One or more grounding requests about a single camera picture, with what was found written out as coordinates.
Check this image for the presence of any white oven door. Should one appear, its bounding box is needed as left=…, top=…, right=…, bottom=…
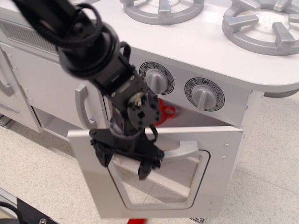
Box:
left=67, top=126, right=243, bottom=218

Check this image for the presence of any grey control knob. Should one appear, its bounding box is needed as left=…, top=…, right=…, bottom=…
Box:
left=139, top=62, right=175, bottom=95
left=185, top=77, right=225, bottom=112

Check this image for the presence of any grey right control knob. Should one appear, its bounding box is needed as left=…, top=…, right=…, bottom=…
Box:
left=185, top=77, right=225, bottom=112

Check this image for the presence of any silver right stove burner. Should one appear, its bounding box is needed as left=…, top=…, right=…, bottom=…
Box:
left=222, top=0, right=299, bottom=56

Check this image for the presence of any white left cabinet door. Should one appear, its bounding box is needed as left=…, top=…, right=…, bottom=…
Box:
left=0, top=44, right=42, bottom=133

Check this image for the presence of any red toy cup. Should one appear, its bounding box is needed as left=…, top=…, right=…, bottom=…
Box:
left=154, top=98, right=176, bottom=126

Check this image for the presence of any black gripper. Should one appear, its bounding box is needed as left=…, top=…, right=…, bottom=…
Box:
left=89, top=129, right=164, bottom=180

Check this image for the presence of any grey middle control knob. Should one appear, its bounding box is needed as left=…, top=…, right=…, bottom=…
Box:
left=139, top=62, right=175, bottom=95

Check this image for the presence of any silver middle stove burner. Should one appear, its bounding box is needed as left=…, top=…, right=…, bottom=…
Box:
left=120, top=0, right=204, bottom=25

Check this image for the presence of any silver vent grille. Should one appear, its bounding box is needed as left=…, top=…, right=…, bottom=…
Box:
left=0, top=21, right=57, bottom=54

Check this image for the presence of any white toy kitchen unit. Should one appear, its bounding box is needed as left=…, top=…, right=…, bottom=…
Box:
left=0, top=0, right=299, bottom=220

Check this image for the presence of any silver left door handle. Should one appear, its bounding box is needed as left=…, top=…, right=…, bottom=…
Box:
left=0, top=50, right=14, bottom=97

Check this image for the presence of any white cabinet door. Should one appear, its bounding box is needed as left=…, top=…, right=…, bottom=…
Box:
left=0, top=44, right=42, bottom=133
left=4, top=44, right=108, bottom=140

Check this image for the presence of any silver stove burner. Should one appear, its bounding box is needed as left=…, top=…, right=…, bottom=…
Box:
left=120, top=0, right=204, bottom=25
left=222, top=0, right=299, bottom=56

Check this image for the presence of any silver cabinet door handle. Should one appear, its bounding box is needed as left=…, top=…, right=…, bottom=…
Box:
left=75, top=84, right=97, bottom=129

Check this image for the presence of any red cylinder on floor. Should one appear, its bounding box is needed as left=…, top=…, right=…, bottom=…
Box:
left=127, top=218, right=147, bottom=224

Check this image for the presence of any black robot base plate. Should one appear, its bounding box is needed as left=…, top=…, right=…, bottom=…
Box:
left=0, top=198, right=59, bottom=224

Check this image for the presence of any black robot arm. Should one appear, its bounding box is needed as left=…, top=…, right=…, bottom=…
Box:
left=15, top=0, right=164, bottom=180

